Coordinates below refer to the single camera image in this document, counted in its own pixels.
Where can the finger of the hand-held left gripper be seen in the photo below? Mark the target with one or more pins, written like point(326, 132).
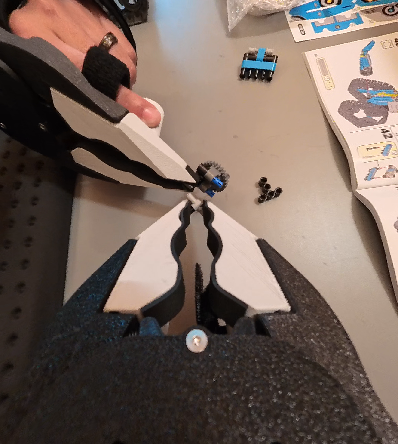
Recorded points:
point(133, 145)
point(109, 163)

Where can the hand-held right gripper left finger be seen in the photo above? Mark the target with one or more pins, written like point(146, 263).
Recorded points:
point(143, 274)

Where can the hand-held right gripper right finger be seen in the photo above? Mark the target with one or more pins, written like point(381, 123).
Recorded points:
point(251, 274)

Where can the grey gear assembly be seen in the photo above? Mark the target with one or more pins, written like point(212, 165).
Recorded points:
point(213, 170)

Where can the grey desk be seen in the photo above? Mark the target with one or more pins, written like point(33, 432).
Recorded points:
point(289, 260)

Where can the person's left hand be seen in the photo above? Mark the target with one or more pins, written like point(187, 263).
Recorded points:
point(63, 27)

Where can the black connector cluster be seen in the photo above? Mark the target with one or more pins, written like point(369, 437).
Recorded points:
point(270, 190)

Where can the black blue toy model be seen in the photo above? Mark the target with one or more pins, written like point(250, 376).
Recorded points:
point(133, 12)

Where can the blue black beam assembly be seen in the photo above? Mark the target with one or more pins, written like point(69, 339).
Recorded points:
point(258, 64)

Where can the large clear plastic bag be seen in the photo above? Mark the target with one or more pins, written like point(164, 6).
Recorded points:
point(251, 10)

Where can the instruction booklet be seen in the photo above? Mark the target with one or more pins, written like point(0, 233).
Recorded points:
point(375, 138)

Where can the blue sticker sheet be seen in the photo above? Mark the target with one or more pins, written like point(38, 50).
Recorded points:
point(351, 17)

